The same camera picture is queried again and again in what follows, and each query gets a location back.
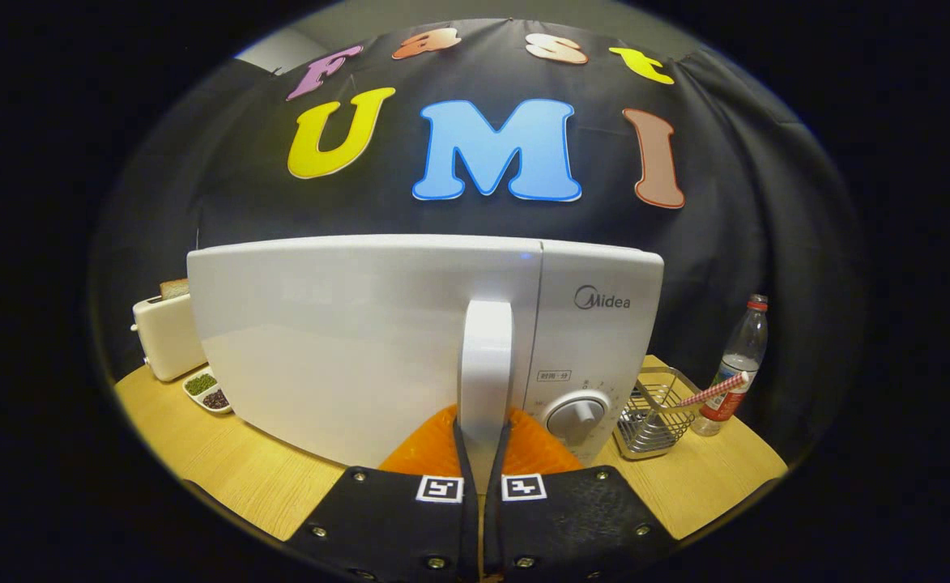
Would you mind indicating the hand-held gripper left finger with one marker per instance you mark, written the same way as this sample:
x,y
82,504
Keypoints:
x,y
385,526

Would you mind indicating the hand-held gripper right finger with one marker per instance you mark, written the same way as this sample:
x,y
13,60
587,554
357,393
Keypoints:
x,y
580,526

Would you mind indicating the white microwave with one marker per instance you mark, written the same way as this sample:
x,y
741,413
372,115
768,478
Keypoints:
x,y
345,340

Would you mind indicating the pink striped straw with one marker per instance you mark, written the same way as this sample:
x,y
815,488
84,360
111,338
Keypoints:
x,y
713,390

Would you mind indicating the white divided dish of beans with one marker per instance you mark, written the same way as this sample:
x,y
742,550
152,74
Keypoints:
x,y
207,390

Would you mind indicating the clear plastic bottle red label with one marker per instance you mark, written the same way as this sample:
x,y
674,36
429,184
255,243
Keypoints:
x,y
742,340

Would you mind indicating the white toaster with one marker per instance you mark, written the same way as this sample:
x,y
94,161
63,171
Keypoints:
x,y
167,340

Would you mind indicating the brown bread slice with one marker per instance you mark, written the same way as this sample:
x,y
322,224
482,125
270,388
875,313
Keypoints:
x,y
173,288

